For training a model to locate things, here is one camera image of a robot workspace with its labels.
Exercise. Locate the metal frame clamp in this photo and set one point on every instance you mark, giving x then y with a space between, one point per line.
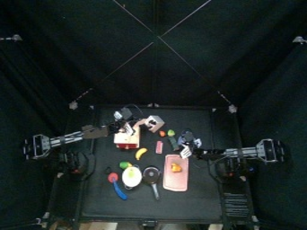
16 38
232 108
299 39
72 105

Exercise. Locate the blue spoon red head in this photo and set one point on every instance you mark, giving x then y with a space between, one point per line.
119 190

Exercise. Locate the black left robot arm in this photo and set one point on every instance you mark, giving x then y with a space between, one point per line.
60 140

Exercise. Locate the pink toy cutting board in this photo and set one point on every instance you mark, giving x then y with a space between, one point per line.
175 181

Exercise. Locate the black ribbed panel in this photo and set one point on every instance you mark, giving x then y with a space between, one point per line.
235 205

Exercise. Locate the wooden box red drawer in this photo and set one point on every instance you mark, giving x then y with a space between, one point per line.
127 139

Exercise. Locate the yellow toy banana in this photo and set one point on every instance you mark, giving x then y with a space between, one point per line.
140 153

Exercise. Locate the small orange toy food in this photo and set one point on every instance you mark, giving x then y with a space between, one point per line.
161 133

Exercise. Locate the green toy bell pepper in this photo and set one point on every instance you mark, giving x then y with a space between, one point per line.
124 165

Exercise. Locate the small green toy food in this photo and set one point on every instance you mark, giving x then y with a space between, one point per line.
171 132

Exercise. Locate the yellow toy bell pepper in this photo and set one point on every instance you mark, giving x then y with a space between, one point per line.
175 168

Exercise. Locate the dark green toy cucumber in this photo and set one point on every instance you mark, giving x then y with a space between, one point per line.
173 143

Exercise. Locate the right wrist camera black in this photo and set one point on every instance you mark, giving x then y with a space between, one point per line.
187 136

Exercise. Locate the pink toy sausage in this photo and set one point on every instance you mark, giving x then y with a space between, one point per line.
159 147

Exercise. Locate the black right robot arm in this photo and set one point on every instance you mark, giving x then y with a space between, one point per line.
243 152

